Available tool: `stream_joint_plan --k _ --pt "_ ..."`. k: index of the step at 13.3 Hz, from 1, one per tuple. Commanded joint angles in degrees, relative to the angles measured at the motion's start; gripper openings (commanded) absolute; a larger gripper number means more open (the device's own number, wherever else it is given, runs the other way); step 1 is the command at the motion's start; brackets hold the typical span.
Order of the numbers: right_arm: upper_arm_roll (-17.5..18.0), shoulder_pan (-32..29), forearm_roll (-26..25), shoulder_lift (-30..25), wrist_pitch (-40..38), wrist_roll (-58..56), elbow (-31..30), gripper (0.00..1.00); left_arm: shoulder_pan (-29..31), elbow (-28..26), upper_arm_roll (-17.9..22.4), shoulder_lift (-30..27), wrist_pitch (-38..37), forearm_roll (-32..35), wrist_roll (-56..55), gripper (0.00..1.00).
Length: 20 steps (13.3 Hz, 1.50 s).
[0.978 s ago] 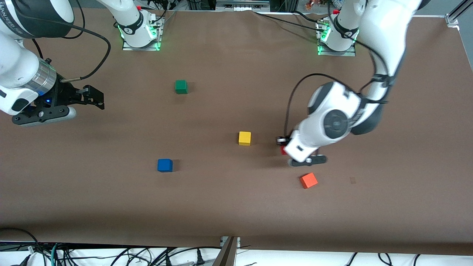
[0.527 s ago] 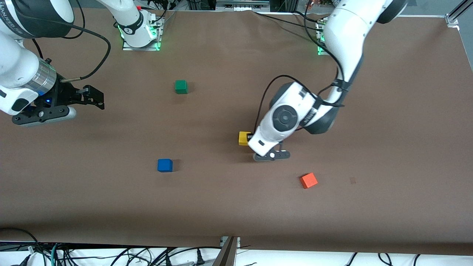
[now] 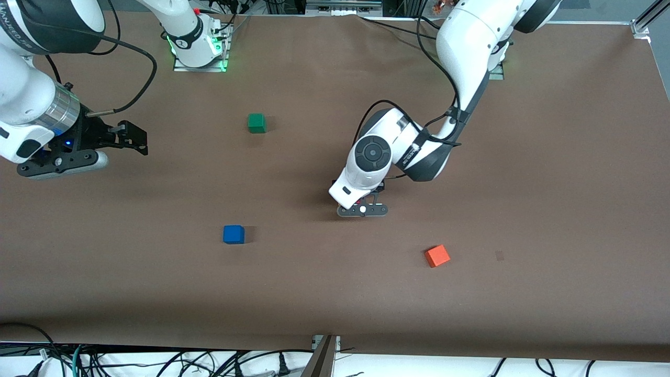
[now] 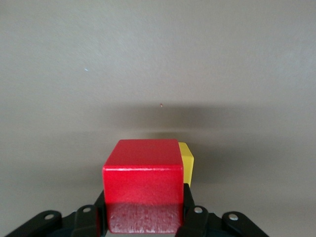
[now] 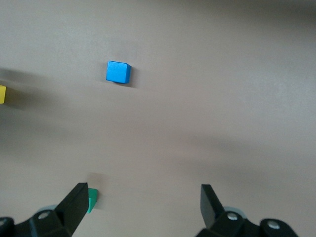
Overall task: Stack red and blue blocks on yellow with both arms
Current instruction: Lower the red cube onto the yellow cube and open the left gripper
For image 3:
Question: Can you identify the orange cube block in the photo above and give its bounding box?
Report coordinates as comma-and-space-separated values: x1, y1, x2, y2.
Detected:
425, 245, 451, 268

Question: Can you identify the brown table cover sheet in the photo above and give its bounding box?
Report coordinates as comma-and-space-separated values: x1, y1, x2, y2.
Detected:
0, 10, 670, 363

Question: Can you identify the grey metal beam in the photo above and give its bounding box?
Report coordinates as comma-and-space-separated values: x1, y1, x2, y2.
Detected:
300, 335, 337, 377

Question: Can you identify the aluminium bar with sockets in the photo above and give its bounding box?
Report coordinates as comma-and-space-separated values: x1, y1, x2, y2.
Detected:
306, 0, 383, 13

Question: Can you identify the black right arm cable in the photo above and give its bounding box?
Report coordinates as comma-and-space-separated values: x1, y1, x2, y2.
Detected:
21, 0, 158, 117

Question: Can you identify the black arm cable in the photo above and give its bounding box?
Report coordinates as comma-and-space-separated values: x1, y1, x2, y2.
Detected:
359, 13, 464, 181
21, 0, 158, 117

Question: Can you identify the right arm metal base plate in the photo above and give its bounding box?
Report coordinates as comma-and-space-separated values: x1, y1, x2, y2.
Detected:
173, 21, 231, 73

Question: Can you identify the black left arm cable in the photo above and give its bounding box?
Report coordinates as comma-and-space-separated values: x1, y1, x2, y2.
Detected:
359, 13, 464, 181

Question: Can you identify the long black table cable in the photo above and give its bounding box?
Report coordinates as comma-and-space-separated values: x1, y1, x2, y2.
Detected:
359, 16, 438, 40

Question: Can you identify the silver metal bracket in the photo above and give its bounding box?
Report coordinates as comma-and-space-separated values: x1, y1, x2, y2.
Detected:
312, 335, 341, 353

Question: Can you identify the black looping floor cable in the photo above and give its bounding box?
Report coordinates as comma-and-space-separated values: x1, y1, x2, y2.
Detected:
0, 322, 69, 377

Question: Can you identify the aluminium frame profile corner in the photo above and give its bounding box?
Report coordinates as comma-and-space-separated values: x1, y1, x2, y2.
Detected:
631, 0, 670, 37

